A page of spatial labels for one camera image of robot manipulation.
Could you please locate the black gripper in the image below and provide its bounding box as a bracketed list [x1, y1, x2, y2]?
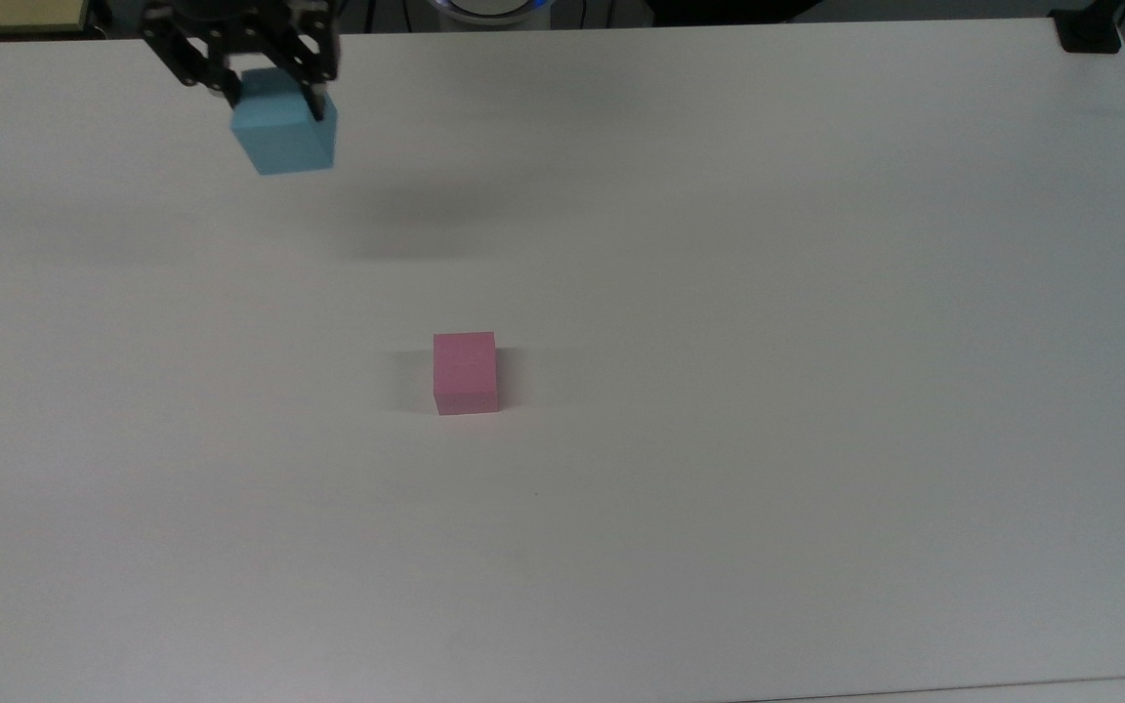
[138, 0, 342, 124]

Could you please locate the blue cube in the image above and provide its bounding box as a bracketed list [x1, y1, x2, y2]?
[229, 66, 339, 178]

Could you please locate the pink cube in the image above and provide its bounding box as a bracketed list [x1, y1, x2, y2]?
[432, 331, 502, 417]

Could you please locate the wooden framed board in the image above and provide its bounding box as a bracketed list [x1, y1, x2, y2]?
[0, 0, 97, 42]

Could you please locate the black table clamp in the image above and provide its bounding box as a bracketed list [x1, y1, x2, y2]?
[1051, 8, 1125, 56]

